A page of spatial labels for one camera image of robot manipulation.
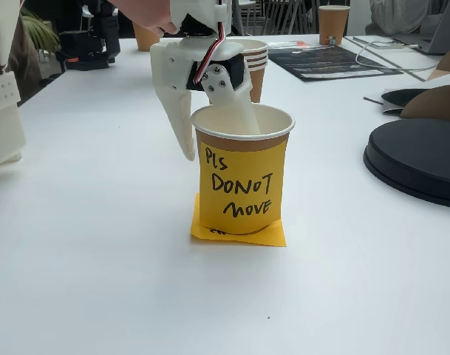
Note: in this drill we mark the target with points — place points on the yellow handwritten sticky note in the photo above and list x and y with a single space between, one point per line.
247 240
247 174

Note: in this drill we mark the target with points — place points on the brown paper cup with sticker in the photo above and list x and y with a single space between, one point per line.
257 85
333 26

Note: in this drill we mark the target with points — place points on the person's hand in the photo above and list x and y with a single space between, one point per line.
150 18

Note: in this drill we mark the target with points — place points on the white leaflet with red mark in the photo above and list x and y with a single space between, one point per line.
287 45

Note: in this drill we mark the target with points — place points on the grey metal chair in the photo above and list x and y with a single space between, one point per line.
283 18

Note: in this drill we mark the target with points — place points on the black printed sheet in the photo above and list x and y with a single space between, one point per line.
331 61

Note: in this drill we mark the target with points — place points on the green plant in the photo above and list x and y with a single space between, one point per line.
43 33

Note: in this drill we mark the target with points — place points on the white flat adapter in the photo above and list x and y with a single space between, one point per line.
391 44

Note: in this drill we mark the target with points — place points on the black curved piece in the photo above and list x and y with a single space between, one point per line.
398 98

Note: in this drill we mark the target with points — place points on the white paper sheet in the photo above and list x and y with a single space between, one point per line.
431 83

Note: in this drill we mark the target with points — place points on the black round base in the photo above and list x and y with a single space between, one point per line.
416 155

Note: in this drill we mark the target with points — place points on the brown curved cardboard piece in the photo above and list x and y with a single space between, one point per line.
435 103

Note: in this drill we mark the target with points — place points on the silver open laptop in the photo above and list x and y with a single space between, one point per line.
446 33

